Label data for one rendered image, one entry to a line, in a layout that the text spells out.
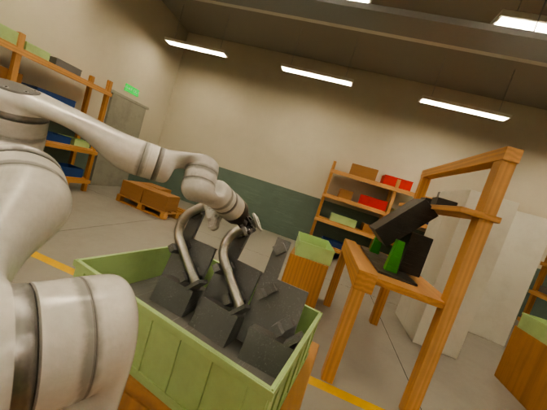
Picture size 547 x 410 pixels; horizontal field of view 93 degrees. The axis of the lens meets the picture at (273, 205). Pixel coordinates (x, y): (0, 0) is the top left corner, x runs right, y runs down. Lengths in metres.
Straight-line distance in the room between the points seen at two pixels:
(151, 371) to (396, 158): 6.75
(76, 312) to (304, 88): 7.28
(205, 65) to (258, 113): 2.10
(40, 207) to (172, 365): 0.45
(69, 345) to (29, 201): 0.16
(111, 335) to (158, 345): 0.46
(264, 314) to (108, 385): 0.59
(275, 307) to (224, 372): 0.26
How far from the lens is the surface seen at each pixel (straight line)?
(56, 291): 0.25
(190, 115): 8.15
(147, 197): 5.54
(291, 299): 0.79
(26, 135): 0.58
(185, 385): 0.68
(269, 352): 0.77
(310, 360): 1.01
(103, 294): 0.25
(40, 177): 0.37
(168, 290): 0.91
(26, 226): 0.33
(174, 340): 0.66
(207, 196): 0.56
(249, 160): 7.18
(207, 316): 0.83
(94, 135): 0.55
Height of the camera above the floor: 1.32
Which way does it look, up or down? 5 degrees down
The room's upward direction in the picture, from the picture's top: 18 degrees clockwise
